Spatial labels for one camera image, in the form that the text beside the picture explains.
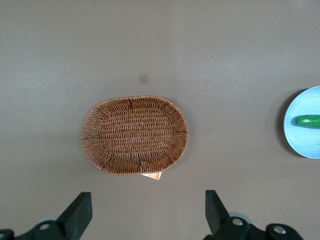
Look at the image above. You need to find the green cucumber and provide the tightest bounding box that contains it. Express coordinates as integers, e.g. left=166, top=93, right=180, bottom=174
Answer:
left=294, top=114, right=320, bottom=129

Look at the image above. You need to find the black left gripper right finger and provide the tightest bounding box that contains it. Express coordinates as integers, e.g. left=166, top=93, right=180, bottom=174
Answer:
left=203, top=189, right=305, bottom=240

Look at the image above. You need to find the orange basket tag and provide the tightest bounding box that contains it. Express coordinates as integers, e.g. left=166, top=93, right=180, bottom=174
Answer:
left=140, top=171, right=163, bottom=182

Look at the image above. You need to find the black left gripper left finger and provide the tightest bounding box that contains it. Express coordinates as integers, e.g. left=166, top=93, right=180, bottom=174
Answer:
left=0, top=191, right=94, bottom=240

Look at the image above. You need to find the brown wicker basket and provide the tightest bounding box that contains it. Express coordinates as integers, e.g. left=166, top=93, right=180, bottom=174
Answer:
left=80, top=95, right=190, bottom=176

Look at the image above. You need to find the light blue plate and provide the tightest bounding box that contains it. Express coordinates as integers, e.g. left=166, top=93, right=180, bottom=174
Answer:
left=282, top=85, right=320, bottom=159

